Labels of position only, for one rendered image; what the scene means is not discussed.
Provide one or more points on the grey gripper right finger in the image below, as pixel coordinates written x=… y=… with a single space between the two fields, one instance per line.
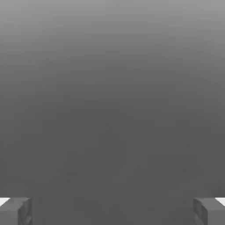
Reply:
x=211 y=211

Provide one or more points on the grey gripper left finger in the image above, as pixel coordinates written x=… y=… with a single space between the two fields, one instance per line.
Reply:
x=14 y=211

